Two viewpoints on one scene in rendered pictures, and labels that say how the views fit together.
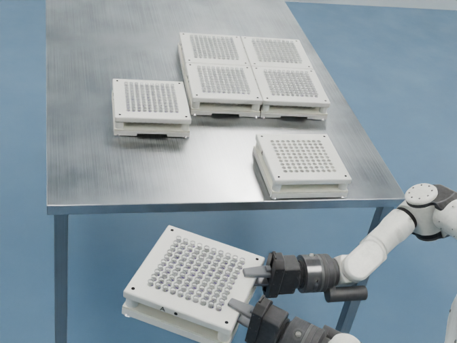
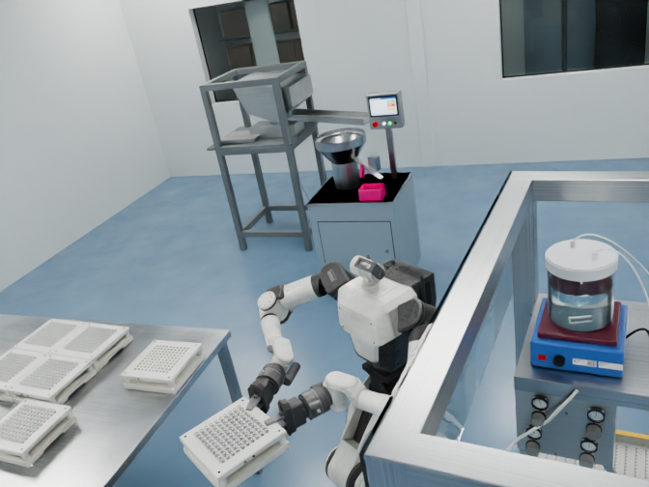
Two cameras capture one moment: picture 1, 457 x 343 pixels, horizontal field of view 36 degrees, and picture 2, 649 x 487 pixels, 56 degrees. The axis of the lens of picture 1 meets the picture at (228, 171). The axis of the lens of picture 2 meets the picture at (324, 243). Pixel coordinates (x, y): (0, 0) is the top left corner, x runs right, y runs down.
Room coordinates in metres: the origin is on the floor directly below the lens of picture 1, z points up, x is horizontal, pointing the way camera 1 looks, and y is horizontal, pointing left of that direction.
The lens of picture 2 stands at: (-0.12, 0.86, 2.30)
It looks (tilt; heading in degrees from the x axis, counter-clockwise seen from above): 25 degrees down; 312
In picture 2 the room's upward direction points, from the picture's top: 11 degrees counter-clockwise
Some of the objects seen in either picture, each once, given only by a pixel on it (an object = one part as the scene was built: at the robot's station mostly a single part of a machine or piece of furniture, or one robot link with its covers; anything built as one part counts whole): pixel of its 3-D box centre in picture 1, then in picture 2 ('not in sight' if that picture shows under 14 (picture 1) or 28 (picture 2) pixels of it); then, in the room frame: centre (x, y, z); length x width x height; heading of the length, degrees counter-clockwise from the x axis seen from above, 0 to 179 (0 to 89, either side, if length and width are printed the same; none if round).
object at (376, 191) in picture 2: not in sight; (372, 191); (2.15, -2.23, 0.80); 0.16 x 0.12 x 0.09; 17
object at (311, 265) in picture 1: (292, 273); (264, 388); (1.21, -0.19, 1.02); 0.12 x 0.10 x 0.13; 109
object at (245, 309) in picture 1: (242, 306); (273, 417); (1.06, -0.08, 1.04); 0.06 x 0.03 x 0.02; 69
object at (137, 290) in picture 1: (196, 276); (232, 436); (1.15, 0.03, 1.02); 0.25 x 0.24 x 0.02; 166
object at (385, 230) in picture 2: not in sight; (367, 235); (2.35, -2.37, 0.38); 0.63 x 0.57 x 0.76; 17
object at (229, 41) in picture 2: not in sight; (253, 50); (4.99, -4.23, 1.43); 1.32 x 0.01 x 1.11; 17
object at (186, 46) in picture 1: (213, 50); (9, 369); (2.48, 0.14, 0.91); 0.25 x 0.24 x 0.02; 104
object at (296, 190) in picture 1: (298, 170); (165, 369); (1.85, -0.22, 0.86); 0.24 x 0.24 x 0.02; 18
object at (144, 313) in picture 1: (194, 291); (236, 447); (1.15, 0.03, 0.97); 0.24 x 0.24 x 0.02; 76
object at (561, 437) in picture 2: not in sight; (566, 412); (0.26, -0.31, 1.20); 0.22 x 0.11 x 0.20; 11
